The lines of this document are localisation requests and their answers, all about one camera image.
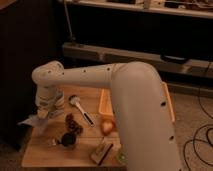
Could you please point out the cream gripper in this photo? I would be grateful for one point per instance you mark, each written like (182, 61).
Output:
(42, 112)

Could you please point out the grey towel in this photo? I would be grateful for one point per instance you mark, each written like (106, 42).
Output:
(36, 121)

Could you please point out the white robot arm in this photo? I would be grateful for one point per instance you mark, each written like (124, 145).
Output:
(139, 104)

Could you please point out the white bowl with blue lid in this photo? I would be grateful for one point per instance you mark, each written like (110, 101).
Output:
(59, 104)

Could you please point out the brown grape bunch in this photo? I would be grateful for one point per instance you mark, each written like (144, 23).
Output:
(72, 125)

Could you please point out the small black metal pot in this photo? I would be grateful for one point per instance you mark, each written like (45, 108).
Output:
(68, 140)

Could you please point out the orange plastic bin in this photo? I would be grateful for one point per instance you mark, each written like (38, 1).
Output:
(105, 106)

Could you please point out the yellow onion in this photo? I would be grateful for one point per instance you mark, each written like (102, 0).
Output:
(107, 127)

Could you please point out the wooden block brush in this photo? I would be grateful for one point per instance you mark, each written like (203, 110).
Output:
(101, 151)

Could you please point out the grey metal pole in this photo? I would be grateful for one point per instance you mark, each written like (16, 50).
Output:
(71, 35)

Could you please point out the green round object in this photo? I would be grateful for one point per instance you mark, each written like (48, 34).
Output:
(120, 157)

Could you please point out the black device on shelf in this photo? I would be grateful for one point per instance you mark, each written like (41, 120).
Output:
(174, 59)

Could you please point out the low grey shelf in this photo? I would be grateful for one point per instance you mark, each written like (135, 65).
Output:
(111, 55)

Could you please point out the upper cluttered shelf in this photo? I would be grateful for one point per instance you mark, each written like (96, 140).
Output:
(153, 6)

